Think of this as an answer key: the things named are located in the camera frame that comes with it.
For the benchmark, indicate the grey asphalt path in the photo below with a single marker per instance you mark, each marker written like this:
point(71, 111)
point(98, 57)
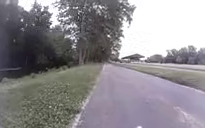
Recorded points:
point(140, 96)

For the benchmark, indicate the open shelter with flat roof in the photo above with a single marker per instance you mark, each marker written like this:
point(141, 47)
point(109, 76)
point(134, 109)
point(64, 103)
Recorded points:
point(133, 57)

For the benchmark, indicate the mown grass strip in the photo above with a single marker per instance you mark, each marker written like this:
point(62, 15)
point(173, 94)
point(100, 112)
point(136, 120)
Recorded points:
point(180, 76)

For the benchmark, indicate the grass verge with weeds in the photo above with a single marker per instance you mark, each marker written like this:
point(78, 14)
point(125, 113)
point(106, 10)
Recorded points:
point(46, 96)

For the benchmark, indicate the row of tall trees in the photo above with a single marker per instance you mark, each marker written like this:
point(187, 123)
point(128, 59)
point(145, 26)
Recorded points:
point(66, 33)

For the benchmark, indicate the grey road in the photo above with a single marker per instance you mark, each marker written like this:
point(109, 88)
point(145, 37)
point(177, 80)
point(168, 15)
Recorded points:
point(190, 67)

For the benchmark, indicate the distant row of trees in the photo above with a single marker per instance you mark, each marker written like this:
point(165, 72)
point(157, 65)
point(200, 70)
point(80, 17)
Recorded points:
point(186, 55)

